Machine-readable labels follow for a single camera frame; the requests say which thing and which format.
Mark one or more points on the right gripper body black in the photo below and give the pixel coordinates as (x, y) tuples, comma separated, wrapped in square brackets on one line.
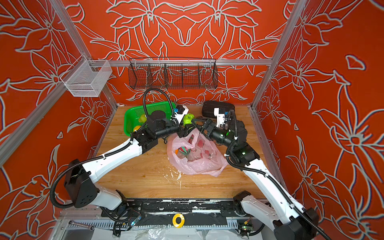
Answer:
[(213, 124)]

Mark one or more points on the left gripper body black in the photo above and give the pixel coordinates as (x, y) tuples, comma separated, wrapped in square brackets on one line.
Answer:
[(180, 130)]

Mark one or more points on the green pear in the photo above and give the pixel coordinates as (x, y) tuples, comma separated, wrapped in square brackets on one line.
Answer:
[(142, 119), (187, 120)]

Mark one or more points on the red dragon fruit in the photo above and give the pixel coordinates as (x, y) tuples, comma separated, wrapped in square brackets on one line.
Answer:
[(183, 150)]

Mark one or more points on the pink plastic bag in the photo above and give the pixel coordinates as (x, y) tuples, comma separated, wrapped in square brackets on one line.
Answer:
[(204, 158)]

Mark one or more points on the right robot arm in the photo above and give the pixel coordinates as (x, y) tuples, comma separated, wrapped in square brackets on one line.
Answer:
[(284, 216)]

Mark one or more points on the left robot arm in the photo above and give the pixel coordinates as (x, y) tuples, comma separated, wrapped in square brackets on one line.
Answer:
[(81, 178)]

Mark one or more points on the green plastic basket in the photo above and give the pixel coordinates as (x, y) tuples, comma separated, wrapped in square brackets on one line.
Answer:
[(133, 115)]

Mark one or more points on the yellow tape roll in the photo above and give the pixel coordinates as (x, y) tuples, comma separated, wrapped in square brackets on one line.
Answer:
[(178, 220)]

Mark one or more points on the silver wrench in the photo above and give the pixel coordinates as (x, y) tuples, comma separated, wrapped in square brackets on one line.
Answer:
[(89, 227)]

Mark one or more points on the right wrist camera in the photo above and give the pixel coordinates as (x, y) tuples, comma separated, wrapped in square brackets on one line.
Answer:
[(220, 114)]

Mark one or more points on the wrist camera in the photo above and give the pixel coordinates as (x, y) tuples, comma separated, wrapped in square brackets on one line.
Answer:
[(178, 114), (220, 114)]

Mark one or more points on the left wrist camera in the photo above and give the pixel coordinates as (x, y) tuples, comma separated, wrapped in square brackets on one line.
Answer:
[(178, 114)]

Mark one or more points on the black wire wall basket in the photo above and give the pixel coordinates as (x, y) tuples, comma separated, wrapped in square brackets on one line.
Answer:
[(173, 73)]

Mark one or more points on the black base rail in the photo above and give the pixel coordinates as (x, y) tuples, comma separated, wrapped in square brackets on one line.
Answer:
[(222, 207)]

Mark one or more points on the white mesh wall basket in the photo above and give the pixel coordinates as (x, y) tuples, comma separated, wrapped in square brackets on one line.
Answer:
[(84, 80)]

